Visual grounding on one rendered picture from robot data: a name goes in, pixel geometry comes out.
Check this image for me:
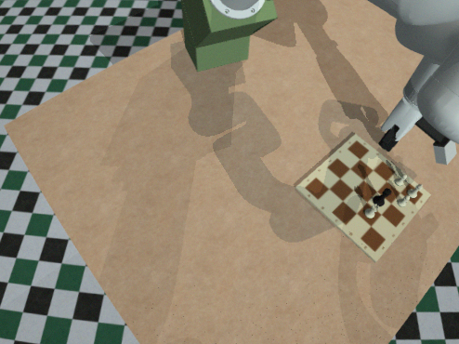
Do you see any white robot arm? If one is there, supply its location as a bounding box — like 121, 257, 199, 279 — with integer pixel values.
210, 0, 459, 165

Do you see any white pawn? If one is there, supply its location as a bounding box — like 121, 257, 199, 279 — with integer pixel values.
395, 174, 407, 186
398, 195, 410, 207

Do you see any white bishop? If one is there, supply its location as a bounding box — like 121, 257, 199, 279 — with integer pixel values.
408, 184, 423, 198

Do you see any chessboard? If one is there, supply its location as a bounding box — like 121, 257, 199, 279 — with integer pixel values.
295, 134, 431, 262

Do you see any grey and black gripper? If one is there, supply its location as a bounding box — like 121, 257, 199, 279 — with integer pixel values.
378, 88, 423, 152

